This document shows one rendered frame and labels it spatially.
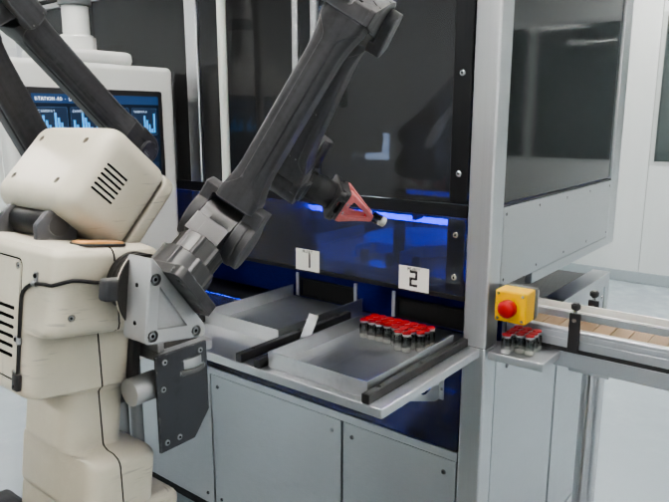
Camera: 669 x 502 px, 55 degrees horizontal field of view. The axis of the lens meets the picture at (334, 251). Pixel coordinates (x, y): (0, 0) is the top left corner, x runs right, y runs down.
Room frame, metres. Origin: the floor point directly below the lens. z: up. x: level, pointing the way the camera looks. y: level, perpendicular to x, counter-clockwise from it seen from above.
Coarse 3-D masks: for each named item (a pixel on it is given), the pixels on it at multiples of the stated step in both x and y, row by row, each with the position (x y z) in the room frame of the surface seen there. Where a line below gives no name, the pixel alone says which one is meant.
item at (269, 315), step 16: (288, 288) 1.85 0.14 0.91; (224, 304) 1.65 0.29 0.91; (240, 304) 1.69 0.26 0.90; (256, 304) 1.74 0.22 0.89; (272, 304) 1.76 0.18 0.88; (288, 304) 1.76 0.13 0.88; (304, 304) 1.76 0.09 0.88; (320, 304) 1.76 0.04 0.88; (352, 304) 1.67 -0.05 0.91; (208, 320) 1.59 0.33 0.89; (224, 320) 1.55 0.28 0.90; (240, 320) 1.52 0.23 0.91; (256, 320) 1.61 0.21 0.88; (272, 320) 1.61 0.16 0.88; (288, 320) 1.61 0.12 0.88; (304, 320) 1.51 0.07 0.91; (320, 320) 1.56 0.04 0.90; (256, 336) 1.48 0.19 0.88; (272, 336) 1.45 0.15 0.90
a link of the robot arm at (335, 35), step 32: (352, 0) 0.90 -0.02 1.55; (384, 0) 0.94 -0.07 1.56; (320, 32) 0.89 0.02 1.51; (352, 32) 0.88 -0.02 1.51; (320, 64) 0.89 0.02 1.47; (288, 96) 0.90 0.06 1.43; (320, 96) 0.91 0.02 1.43; (288, 128) 0.90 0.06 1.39; (256, 160) 0.90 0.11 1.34; (224, 192) 0.91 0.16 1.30; (256, 192) 0.90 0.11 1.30; (256, 224) 0.91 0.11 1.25; (224, 256) 0.90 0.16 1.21
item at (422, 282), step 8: (400, 272) 1.53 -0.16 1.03; (408, 272) 1.52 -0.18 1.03; (424, 272) 1.49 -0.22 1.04; (400, 280) 1.53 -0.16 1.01; (408, 280) 1.52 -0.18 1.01; (424, 280) 1.49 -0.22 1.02; (400, 288) 1.53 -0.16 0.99; (408, 288) 1.52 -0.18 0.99; (416, 288) 1.51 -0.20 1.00; (424, 288) 1.49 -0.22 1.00
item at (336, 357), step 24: (312, 336) 1.40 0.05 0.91; (336, 336) 1.48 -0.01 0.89; (288, 360) 1.26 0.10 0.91; (312, 360) 1.33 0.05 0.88; (336, 360) 1.33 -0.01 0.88; (360, 360) 1.33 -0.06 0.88; (384, 360) 1.33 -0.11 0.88; (408, 360) 1.25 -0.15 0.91; (336, 384) 1.18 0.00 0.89; (360, 384) 1.14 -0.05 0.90
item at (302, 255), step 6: (300, 252) 1.74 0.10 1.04; (306, 252) 1.72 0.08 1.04; (312, 252) 1.71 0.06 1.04; (318, 252) 1.70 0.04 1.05; (300, 258) 1.74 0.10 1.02; (306, 258) 1.72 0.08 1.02; (312, 258) 1.71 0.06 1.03; (318, 258) 1.70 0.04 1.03; (300, 264) 1.74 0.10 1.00; (306, 264) 1.72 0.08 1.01; (312, 264) 1.71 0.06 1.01; (318, 264) 1.70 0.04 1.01; (306, 270) 1.72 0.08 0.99; (312, 270) 1.71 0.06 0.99; (318, 270) 1.70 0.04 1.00
